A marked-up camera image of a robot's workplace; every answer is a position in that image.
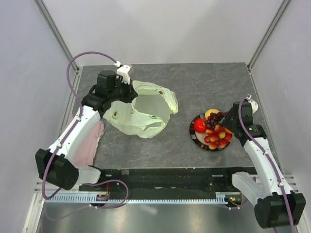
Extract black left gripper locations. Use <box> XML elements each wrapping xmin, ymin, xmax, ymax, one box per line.
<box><xmin>109</xmin><ymin>77</ymin><xmax>138</xmax><ymax>103</ymax></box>

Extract purple grape bunch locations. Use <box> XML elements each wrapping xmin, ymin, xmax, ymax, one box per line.
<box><xmin>205</xmin><ymin>112</ymin><xmax>228</xmax><ymax>129</ymax></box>

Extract small red yellow fruits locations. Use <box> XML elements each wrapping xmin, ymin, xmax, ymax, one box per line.
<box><xmin>204</xmin><ymin>124</ymin><xmax>233</xmax><ymax>150</ymax></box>

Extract green avocado print plastic bag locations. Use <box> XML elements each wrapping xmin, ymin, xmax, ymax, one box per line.
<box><xmin>104</xmin><ymin>81</ymin><xmax>179</xmax><ymax>139</ymax></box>

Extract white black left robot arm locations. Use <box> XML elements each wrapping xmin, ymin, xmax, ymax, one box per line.
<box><xmin>35</xmin><ymin>65</ymin><xmax>138</xmax><ymax>191</ymax></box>

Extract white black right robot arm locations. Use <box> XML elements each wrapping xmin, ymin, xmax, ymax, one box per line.
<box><xmin>221</xmin><ymin>98</ymin><xmax>306</xmax><ymax>231</ymax></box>

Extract orange fruit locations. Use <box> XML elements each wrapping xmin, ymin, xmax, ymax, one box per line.
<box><xmin>224</xmin><ymin>128</ymin><xmax>233</xmax><ymax>134</ymax></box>

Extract yellow lemon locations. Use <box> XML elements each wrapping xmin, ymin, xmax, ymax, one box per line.
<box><xmin>205</xmin><ymin>108</ymin><xmax>219</xmax><ymax>120</ymax></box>

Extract red apple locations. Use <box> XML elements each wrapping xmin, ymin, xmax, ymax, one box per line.
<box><xmin>193</xmin><ymin>118</ymin><xmax>207</xmax><ymax>133</ymax></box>

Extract dark round fruit plate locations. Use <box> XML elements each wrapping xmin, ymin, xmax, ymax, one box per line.
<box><xmin>189</xmin><ymin>114</ymin><xmax>224</xmax><ymax>152</ymax></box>

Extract pink folded cloth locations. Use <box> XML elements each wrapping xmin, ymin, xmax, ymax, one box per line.
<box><xmin>72</xmin><ymin>120</ymin><xmax>104</xmax><ymax>167</ymax></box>

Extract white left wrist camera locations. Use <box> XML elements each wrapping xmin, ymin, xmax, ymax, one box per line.
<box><xmin>114</xmin><ymin>61</ymin><xmax>131</xmax><ymax>84</ymax></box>

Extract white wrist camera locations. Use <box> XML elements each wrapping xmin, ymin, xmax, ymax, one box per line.
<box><xmin>245</xmin><ymin>95</ymin><xmax>259</xmax><ymax>114</ymax></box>
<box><xmin>114</xmin><ymin>61</ymin><xmax>131</xmax><ymax>84</ymax></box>

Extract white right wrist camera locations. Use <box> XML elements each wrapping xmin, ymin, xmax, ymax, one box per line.
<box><xmin>245</xmin><ymin>95</ymin><xmax>259</xmax><ymax>114</ymax></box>

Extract light blue cable duct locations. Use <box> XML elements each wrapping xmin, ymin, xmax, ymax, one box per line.
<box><xmin>46</xmin><ymin>192</ymin><xmax>242</xmax><ymax>205</ymax></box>

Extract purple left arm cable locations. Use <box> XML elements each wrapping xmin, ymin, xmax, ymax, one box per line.
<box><xmin>41</xmin><ymin>51</ymin><xmax>119</xmax><ymax>201</ymax></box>

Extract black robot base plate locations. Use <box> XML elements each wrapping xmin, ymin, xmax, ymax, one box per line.
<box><xmin>79</xmin><ymin>166</ymin><xmax>257</xmax><ymax>199</ymax></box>

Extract aluminium frame post left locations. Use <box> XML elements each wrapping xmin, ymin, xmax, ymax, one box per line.
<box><xmin>34</xmin><ymin>0</ymin><xmax>73</xmax><ymax>61</ymax></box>

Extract aluminium frame post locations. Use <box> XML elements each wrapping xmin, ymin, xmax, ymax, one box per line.
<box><xmin>34</xmin><ymin>0</ymin><xmax>73</xmax><ymax>61</ymax></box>
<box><xmin>247</xmin><ymin>0</ymin><xmax>292</xmax><ymax>72</ymax></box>

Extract aluminium frame post right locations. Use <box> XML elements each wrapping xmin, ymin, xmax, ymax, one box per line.
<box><xmin>247</xmin><ymin>0</ymin><xmax>292</xmax><ymax>72</ymax></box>

